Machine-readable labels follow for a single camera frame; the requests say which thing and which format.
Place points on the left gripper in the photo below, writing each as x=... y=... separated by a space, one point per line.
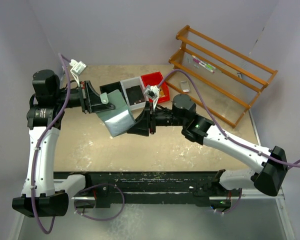
x=90 y=99

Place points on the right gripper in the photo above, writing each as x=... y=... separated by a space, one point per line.
x=145 y=124

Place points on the green card holder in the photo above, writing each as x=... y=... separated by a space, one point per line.
x=119 y=120

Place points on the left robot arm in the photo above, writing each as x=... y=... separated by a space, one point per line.
x=41 y=196

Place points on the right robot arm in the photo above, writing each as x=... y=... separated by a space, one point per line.
x=266 y=167

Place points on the black cards in white bin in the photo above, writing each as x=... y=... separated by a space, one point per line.
x=135 y=95

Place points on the orange cards in red bin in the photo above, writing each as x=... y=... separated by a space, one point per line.
x=161 y=93

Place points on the black bin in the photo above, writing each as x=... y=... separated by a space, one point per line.
x=108 y=88

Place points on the white bin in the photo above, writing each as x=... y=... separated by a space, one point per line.
x=127 y=83

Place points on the red bin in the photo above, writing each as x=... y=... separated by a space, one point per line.
x=153 y=79

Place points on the pink marker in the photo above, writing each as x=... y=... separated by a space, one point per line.
x=210 y=70

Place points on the green marker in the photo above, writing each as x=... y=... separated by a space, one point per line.
x=197 y=60

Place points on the wooden rack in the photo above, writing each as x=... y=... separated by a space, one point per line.
x=237 y=81

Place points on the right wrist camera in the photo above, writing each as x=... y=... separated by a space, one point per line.
x=153 y=93

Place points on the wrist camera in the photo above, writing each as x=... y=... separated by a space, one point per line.
x=153 y=93
x=77 y=67

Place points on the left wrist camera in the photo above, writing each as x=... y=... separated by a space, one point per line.
x=77 y=67

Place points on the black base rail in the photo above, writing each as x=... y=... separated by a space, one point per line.
x=199 y=188

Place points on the aluminium frame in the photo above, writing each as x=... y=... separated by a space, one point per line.
x=60 y=176

